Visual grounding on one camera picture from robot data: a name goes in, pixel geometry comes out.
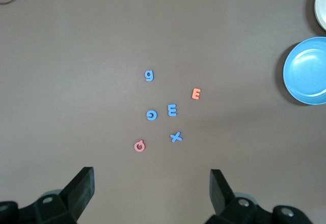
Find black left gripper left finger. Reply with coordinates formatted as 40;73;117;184
0;166;95;224

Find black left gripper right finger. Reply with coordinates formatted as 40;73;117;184
203;169;314;224

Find blue letter X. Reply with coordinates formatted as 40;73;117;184
169;131;183;143

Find blue letter E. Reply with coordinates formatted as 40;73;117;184
167;104;178;118

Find pink letter Q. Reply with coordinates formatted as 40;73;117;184
133;139;146;153

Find blue plate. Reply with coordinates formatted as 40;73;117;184
283;36;326;105

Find pale beige plate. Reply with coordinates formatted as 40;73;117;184
314;0;326;33

